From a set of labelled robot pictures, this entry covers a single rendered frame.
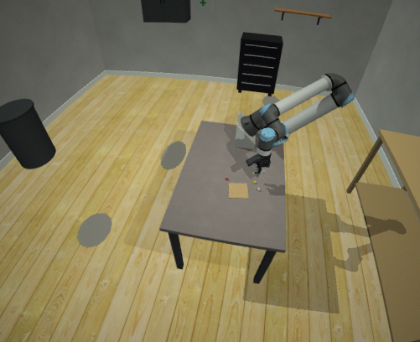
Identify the tan mat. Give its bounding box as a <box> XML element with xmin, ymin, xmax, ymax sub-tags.
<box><xmin>228</xmin><ymin>183</ymin><xmax>249</xmax><ymax>199</ymax></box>

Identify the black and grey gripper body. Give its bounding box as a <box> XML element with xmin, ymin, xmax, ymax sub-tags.
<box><xmin>256</xmin><ymin>153</ymin><xmax>271</xmax><ymax>168</ymax></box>

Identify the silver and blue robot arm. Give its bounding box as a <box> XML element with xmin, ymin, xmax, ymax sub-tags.
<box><xmin>241</xmin><ymin>73</ymin><xmax>355</xmax><ymax>166</ymax></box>

